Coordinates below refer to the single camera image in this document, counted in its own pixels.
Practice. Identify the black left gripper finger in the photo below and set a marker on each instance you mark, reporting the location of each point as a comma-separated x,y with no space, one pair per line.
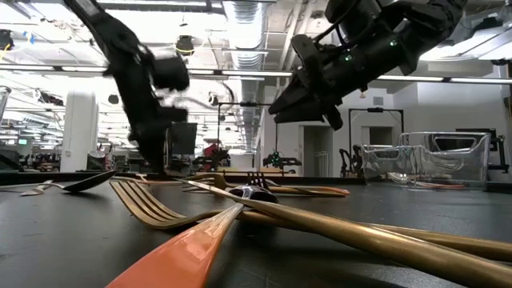
147,154
159,154

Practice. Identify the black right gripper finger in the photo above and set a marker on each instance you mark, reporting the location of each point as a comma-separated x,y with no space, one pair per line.
304,114
296,98

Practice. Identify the gold knife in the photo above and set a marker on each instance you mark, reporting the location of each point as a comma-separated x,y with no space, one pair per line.
360,234
212,180
34,190

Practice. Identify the black idle robot arm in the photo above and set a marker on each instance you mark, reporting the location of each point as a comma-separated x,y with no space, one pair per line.
348,162

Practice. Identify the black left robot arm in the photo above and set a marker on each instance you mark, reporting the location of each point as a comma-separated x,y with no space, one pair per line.
108,36

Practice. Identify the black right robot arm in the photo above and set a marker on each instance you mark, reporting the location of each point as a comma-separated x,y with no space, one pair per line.
432,20

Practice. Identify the black monitor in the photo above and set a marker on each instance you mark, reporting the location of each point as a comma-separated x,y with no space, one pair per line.
184,140

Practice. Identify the ceiling light strip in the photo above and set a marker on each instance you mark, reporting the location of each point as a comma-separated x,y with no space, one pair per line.
256,73
420,78

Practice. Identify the red and black machine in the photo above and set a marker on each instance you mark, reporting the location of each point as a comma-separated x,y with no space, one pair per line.
210,152

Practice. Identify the black robot green lights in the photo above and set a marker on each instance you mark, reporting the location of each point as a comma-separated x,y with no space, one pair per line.
280,161

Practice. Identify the white round pillar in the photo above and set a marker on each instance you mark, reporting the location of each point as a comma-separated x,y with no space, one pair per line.
80,132

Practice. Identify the black ceiling dome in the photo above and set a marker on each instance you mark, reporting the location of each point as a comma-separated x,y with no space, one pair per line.
185,46

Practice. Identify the clear plastic bin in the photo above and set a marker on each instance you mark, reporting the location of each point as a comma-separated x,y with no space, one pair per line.
460,168

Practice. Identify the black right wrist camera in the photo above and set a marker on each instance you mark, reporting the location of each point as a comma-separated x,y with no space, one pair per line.
306,56

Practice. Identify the black gantry frame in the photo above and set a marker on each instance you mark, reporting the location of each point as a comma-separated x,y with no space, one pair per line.
248,104
376,109

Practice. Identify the silver ventilation duct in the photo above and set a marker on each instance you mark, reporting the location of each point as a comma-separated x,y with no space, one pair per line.
244,32

